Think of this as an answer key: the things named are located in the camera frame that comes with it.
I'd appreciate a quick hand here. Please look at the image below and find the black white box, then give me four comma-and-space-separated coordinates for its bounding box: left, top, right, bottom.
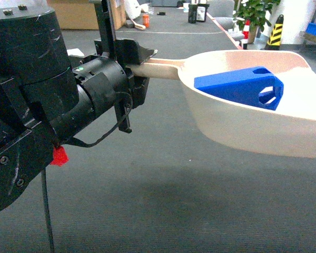
196, 4, 210, 22

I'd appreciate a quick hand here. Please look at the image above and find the large open cardboard box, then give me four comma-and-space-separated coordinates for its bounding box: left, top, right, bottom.
47, 0, 126, 30

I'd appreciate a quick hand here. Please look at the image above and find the orange can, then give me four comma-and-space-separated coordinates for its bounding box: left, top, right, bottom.
142, 14, 150, 28

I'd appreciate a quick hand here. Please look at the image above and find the yellow black traffic cone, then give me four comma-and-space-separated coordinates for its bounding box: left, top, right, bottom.
264, 14, 284, 51

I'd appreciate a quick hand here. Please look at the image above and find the beige plastic scoop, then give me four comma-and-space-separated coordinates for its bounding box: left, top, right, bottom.
131, 50, 316, 158

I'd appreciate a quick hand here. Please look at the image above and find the grey office chair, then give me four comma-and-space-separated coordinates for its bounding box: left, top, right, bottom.
208, 0, 244, 42

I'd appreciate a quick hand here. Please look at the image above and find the red table frame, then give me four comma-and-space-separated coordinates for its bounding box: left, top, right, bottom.
206, 13, 243, 50

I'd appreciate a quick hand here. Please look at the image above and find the blue plastic part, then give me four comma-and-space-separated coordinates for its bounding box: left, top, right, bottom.
194, 66, 284, 111

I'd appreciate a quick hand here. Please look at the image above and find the black canister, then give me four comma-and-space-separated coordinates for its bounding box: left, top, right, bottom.
188, 4, 198, 24

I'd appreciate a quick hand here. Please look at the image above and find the black cable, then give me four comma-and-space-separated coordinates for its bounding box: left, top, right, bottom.
41, 92, 134, 253

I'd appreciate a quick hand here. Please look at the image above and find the red tag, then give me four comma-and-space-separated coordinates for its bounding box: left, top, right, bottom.
50, 146, 69, 167

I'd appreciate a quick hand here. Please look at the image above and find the red white traffic cone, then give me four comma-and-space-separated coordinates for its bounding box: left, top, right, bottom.
242, 20, 250, 40

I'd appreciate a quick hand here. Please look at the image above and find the green potted plant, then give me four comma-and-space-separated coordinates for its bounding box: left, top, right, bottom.
233, 0, 280, 44

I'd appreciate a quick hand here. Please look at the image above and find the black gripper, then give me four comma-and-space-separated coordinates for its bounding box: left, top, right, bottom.
76, 38, 158, 133

